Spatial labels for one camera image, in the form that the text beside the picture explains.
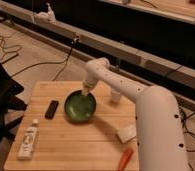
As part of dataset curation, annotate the black cable bundle right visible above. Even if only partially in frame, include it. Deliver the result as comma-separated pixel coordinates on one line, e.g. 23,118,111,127
179,106,195,171

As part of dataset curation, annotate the translucent plastic cup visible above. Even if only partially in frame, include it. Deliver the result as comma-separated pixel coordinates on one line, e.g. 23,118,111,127
111,89,121,103

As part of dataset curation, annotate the black office chair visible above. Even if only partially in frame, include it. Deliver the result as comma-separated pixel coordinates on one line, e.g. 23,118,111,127
0,63,27,143

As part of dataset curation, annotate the yellowish foam-tipped end effector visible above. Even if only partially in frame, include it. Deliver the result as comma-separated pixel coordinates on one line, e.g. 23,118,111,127
81,87,90,96

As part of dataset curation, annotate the black floor cable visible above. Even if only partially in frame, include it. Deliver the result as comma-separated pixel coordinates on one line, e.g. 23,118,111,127
10,37,81,82

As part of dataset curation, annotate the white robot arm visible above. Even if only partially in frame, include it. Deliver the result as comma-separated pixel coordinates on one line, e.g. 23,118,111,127
83,58,190,171

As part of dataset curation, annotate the green ceramic bowl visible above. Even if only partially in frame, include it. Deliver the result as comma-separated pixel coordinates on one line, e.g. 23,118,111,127
64,90,96,123

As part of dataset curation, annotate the orange carrot toy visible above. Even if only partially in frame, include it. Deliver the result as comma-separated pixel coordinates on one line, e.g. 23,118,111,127
118,148,134,171

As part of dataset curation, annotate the black rectangular remote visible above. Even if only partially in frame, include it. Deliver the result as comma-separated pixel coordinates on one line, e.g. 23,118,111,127
45,100,59,119

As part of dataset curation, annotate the white tube bottle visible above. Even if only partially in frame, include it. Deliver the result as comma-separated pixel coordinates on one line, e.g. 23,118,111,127
18,119,39,160

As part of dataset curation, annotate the white sponge block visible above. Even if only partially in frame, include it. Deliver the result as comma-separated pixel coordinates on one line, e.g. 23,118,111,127
117,124,136,143

